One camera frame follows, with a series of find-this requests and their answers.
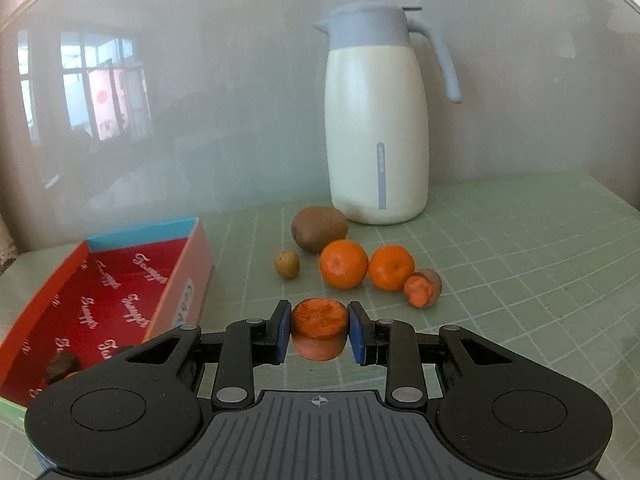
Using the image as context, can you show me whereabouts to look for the white thermos jug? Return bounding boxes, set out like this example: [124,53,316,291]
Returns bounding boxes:
[314,3,461,226]

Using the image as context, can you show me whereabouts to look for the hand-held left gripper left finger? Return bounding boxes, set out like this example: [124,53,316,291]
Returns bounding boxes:
[117,300,292,410]

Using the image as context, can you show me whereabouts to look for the small brown longan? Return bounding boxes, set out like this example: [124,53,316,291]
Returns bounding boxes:
[274,250,301,279]

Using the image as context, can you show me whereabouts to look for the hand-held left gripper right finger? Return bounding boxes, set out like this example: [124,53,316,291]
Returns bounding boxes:
[348,301,516,410]

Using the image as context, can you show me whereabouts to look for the colourful cardboard box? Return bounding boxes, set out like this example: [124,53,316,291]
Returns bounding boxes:
[0,217,215,466]

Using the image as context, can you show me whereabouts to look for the brown kiwi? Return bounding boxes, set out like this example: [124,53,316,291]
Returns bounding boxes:
[291,206,350,254]

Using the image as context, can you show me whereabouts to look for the orange mandarin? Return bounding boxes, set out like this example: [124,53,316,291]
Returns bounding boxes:
[368,245,416,292]
[319,239,370,290]

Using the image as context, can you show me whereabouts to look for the brown-skinned carrot piece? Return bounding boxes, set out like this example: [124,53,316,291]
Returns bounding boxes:
[403,269,444,309]

